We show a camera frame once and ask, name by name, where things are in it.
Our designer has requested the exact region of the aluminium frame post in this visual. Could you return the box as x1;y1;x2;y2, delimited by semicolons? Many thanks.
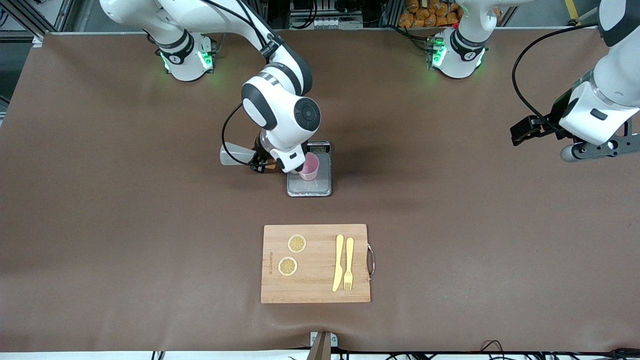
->
0;0;96;46

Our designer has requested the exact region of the black floor cable bundle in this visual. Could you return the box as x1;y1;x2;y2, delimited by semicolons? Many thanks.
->
480;340;640;360

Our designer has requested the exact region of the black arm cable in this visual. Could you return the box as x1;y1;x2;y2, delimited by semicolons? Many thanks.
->
202;0;281;168
511;24;601;121

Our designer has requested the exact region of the silver digital kitchen scale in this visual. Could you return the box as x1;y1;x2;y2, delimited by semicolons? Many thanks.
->
286;140;333;197

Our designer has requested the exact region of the yellow plastic knife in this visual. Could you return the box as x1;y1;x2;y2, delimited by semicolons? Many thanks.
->
332;234;345;293

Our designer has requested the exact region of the white empty power strip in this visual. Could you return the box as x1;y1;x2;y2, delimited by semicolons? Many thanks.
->
312;17;363;29

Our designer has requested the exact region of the translucent sauce bottle orange cap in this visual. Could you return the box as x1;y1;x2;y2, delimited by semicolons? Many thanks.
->
220;131;281;172

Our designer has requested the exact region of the pink plastic cup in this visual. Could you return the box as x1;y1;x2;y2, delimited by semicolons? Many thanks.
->
299;152;321;181

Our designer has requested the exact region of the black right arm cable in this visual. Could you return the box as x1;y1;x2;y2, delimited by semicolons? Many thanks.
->
202;0;281;168

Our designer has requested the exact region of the wooden cutting board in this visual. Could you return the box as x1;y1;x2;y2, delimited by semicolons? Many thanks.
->
260;223;375;305

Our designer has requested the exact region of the orange snack bag pile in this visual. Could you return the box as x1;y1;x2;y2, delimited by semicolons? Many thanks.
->
398;0;463;28

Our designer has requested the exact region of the yellow plastic fork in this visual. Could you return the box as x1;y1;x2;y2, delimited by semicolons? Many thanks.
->
343;237;355;292

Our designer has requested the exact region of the brown table cover mat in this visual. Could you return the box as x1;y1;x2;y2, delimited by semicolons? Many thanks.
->
0;27;640;353

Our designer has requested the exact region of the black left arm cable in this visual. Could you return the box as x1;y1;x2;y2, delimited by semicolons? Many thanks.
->
511;24;601;121

